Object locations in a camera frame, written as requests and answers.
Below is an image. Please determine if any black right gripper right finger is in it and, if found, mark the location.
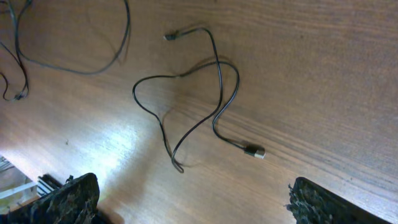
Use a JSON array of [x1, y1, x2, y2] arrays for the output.
[[286, 177, 386, 224]]

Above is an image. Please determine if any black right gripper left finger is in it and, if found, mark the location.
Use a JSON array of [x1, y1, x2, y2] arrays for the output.
[[1, 173, 101, 224]]

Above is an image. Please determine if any black cable short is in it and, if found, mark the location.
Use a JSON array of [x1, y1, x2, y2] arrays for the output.
[[0, 0, 131, 102]]

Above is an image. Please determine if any black cable bundle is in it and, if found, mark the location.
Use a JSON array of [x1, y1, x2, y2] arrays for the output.
[[132, 27, 267, 174]]

